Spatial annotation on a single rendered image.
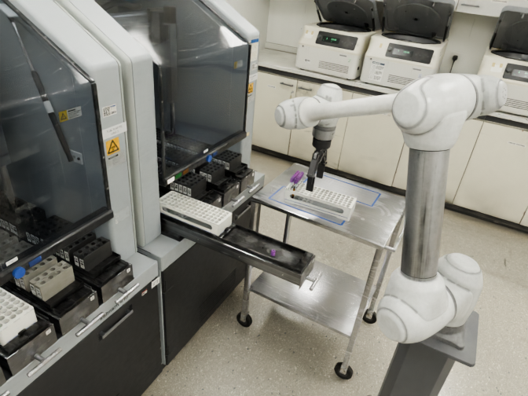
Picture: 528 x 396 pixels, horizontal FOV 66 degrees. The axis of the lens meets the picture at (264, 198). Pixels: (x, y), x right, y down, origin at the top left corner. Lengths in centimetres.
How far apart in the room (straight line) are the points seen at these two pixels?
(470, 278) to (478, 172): 232
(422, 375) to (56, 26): 160
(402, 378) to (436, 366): 15
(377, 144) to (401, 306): 256
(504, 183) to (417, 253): 253
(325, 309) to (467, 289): 86
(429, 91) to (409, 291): 55
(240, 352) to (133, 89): 141
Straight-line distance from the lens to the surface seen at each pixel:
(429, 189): 113
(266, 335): 229
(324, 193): 176
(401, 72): 351
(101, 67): 125
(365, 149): 371
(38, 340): 131
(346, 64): 359
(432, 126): 105
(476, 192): 372
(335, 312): 208
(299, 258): 150
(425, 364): 161
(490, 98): 119
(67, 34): 132
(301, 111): 144
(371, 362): 231
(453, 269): 139
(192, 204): 163
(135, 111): 137
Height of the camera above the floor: 173
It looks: 31 degrees down
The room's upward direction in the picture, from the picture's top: 6 degrees clockwise
